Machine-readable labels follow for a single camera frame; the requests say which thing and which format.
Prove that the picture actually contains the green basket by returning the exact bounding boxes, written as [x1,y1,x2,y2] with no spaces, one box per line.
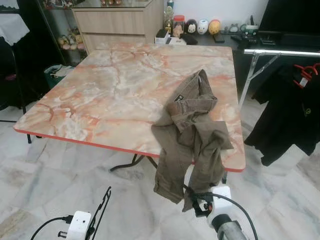
[44,64,76,90]

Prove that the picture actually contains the black flat television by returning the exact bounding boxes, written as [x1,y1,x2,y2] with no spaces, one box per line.
[257,0,320,35]

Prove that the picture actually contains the pink plush toy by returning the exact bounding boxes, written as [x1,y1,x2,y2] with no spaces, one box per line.
[57,36,71,51]

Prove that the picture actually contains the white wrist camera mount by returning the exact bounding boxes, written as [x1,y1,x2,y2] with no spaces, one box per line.
[206,186,233,228]
[66,211,93,240]

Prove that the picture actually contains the black shirt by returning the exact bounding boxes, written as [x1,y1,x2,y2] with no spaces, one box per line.
[244,64,320,167]

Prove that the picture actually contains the red plastic hanger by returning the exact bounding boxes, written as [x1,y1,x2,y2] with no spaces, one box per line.
[293,62,320,89]

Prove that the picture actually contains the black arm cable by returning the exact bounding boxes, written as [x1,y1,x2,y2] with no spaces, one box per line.
[30,215,75,240]
[197,192,260,240]

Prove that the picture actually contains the brown trousers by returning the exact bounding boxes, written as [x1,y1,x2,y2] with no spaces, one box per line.
[151,69,234,212]

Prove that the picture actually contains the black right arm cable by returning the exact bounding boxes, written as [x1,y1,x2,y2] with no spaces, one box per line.
[197,192,260,240]

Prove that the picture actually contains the silver metal clothes rack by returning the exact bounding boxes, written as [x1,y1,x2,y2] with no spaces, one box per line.
[239,48,320,108]

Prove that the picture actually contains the light wooden cabinet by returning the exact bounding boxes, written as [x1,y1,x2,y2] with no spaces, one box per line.
[71,0,166,53]

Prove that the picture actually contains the white pink flat pouch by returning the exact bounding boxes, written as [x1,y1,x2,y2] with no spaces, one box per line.
[167,36,187,46]

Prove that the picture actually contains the black plastic hanger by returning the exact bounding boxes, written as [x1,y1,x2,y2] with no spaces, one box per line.
[85,186,113,240]

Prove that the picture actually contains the dark glass display cabinet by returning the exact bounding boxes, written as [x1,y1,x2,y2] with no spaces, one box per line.
[37,0,88,68]

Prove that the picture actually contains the white tablecloth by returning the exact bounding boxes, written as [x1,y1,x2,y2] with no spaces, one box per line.
[0,13,31,46]

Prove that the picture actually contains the orange marble folding table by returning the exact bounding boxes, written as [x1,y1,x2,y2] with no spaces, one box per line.
[13,42,247,183]

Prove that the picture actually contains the red lid jar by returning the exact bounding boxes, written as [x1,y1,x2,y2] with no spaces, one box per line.
[171,14,186,38]

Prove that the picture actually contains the black white round plush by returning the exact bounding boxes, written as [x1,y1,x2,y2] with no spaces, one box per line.
[185,19,198,35]

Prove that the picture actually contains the white box black lid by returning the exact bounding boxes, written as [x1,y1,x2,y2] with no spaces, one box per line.
[155,28,171,45]

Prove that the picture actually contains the white blue round plush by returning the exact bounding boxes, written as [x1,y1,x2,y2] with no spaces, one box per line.
[197,19,210,35]

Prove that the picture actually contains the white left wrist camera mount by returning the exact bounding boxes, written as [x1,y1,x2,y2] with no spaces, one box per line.
[66,211,93,240]

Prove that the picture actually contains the black wallet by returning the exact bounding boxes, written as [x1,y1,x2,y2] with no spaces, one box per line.
[181,33,198,46]

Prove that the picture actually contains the green white mug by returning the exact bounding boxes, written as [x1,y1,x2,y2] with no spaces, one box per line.
[240,22,259,36]

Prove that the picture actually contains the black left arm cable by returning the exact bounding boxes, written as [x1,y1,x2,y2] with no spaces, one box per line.
[30,215,75,240]

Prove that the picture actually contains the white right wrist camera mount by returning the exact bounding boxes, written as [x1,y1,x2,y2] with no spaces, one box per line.
[206,186,233,228]

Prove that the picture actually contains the black tv console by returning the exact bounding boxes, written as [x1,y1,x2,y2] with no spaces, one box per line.
[150,32,320,96]

